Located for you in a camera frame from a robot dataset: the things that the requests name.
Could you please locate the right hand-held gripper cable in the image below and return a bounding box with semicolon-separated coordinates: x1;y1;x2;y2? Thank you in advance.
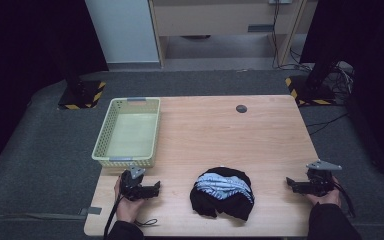
333;181;357;218

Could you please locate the black printed t-shirt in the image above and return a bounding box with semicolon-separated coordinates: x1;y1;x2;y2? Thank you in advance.
189;166;256;222

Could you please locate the left hand-held gripper cable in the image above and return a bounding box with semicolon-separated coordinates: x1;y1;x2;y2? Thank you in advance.
103;195;125;240

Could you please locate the black wrist strap loop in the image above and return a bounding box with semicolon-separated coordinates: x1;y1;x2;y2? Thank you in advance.
133;218;159;229

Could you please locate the black floor cable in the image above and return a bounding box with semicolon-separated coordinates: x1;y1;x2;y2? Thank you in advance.
306;112;350;136

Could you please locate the person's right hand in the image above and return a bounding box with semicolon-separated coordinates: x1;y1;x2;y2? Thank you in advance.
304;176;343;208

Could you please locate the person's left hand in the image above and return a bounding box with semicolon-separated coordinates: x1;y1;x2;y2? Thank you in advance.
113;175;148;224

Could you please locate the hand-held gripper cable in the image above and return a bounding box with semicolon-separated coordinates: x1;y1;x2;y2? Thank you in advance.
333;181;357;218
103;195;125;240

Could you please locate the black stand with striped base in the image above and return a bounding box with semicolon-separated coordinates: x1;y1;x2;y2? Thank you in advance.
284;49;344;107
57;49;107;111

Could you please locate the white cabinet panel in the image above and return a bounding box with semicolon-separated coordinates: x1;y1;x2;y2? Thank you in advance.
84;0;161;65

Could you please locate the light wooden desk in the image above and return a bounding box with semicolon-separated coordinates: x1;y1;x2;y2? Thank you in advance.
147;0;318;69

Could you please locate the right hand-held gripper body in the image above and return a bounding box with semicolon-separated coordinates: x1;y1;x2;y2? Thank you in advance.
299;159;343;198

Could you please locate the yellow-green plastic basket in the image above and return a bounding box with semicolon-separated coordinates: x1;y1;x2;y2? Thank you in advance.
91;97;162;169

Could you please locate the bundle of black cables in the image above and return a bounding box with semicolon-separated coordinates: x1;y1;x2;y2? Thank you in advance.
288;46;355;96

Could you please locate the grey tape strip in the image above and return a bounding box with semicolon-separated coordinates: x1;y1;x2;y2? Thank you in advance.
79;206;103;216

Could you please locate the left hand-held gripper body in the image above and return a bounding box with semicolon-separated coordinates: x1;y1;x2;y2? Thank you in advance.
119;165;148;202

